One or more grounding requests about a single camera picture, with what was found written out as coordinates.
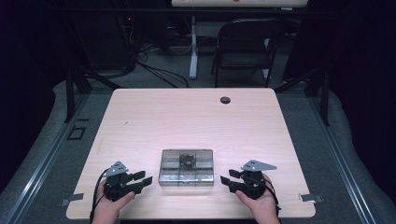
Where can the black metal stand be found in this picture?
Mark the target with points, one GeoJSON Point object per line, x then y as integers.
{"type": "Point", "coordinates": [325, 96]}
{"type": "Point", "coordinates": [70, 93]}

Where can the dark computer tower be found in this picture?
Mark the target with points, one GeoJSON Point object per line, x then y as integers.
{"type": "Point", "coordinates": [106, 43]}

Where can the black folding chair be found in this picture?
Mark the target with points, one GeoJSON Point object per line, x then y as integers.
{"type": "Point", "coordinates": [246, 46]}

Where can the grey metal table bracket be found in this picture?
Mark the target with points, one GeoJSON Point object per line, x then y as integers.
{"type": "Point", "coordinates": [309, 197]}
{"type": "Point", "coordinates": [73, 198]}

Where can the black table grommet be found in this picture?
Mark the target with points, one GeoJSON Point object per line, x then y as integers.
{"type": "Point", "coordinates": [225, 100]}

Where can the white desk leg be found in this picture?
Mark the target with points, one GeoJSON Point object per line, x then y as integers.
{"type": "Point", "coordinates": [193, 56]}

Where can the person's right hand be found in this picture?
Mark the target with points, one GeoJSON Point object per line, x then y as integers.
{"type": "Point", "coordinates": [264, 208]}

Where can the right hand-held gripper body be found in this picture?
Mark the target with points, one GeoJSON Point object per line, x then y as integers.
{"type": "Point", "coordinates": [253, 183]}

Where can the clear smoky plastic compartment box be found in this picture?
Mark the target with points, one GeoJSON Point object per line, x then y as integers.
{"type": "Point", "coordinates": [174, 174]}

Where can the aluminium floor rail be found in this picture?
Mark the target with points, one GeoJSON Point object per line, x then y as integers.
{"type": "Point", "coordinates": [46, 158]}
{"type": "Point", "coordinates": [339, 165]}

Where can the person's left hand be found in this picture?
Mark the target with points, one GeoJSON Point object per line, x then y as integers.
{"type": "Point", "coordinates": [107, 210]}

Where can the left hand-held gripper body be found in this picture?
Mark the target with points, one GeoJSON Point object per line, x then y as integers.
{"type": "Point", "coordinates": [116, 186]}

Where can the black tape strip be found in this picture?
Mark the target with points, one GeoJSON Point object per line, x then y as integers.
{"type": "Point", "coordinates": [82, 119]}

